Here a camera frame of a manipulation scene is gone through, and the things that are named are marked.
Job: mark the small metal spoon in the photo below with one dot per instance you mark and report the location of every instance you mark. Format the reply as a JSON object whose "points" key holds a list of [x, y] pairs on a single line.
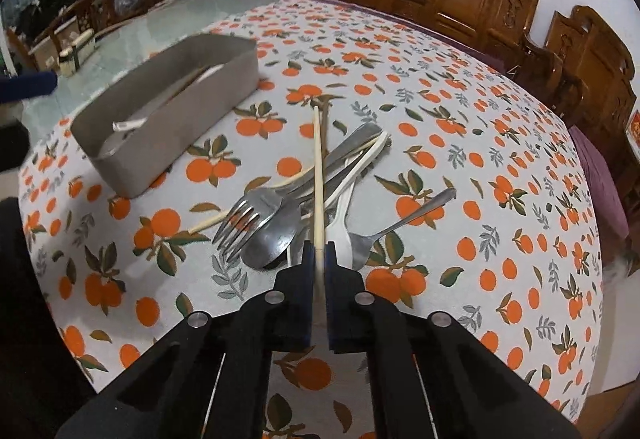
{"points": [[362, 246]]}

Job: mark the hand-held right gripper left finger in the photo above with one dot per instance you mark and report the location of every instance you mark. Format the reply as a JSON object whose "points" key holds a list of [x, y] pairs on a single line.
{"points": [[306, 299]]}

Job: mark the white plastic spoon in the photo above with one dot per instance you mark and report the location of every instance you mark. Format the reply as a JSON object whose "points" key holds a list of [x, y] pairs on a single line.
{"points": [[345, 199]]}

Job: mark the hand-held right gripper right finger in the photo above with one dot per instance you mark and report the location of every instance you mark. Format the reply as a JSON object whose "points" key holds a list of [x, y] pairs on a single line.
{"points": [[332, 304]]}

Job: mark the wooden chopstick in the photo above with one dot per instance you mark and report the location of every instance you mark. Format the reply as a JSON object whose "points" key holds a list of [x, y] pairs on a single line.
{"points": [[207, 223], [317, 179]]}

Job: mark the red wall sign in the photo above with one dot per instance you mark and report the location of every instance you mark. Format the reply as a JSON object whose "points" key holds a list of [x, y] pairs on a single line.
{"points": [[634, 131]]}

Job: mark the carved wooden armchair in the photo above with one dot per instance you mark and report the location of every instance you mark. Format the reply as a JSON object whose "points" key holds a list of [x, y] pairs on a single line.
{"points": [[600, 69]]}

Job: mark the metal fork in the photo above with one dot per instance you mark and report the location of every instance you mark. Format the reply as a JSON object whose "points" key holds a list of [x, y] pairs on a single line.
{"points": [[250, 214]]}

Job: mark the purple seat cushion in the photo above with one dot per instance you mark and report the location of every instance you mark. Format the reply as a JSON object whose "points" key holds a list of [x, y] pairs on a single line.
{"points": [[600, 184]]}

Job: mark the gray utensil tray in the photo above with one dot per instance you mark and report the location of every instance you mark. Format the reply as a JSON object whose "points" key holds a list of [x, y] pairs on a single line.
{"points": [[165, 159]]}

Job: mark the orange-print tablecloth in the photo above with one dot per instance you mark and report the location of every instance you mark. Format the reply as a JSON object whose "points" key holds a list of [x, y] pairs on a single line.
{"points": [[450, 269]]}

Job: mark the white plastic fork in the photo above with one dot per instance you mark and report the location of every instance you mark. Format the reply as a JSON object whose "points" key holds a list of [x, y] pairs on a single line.
{"points": [[127, 125]]}

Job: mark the dark wooden chair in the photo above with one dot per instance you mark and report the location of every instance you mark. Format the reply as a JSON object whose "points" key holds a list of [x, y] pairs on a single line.
{"points": [[555, 79]]}

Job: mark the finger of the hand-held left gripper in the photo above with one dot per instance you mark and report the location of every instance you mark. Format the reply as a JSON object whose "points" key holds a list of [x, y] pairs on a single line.
{"points": [[25, 86], [12, 149]]}

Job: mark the large metal spoon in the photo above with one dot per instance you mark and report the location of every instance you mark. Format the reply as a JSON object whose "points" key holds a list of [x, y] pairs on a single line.
{"points": [[272, 239]]}

